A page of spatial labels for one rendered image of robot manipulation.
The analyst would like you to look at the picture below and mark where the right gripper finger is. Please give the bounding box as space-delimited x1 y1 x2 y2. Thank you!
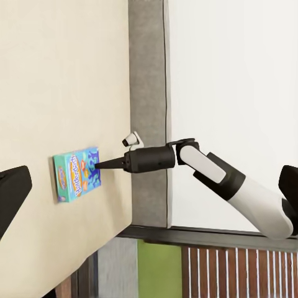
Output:
95 152 130 169

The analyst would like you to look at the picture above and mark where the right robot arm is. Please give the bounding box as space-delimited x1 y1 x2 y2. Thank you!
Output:
95 132 298 240

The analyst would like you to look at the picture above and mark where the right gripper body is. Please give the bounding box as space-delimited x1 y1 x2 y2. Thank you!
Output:
123 147 160 174

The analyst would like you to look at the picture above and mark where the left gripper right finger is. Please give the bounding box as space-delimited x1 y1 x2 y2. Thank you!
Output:
278 165 298 215

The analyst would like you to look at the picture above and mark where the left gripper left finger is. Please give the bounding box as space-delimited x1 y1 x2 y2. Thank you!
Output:
0 165 32 239

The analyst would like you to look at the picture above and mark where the board game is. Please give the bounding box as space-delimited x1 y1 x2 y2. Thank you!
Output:
54 147 101 203

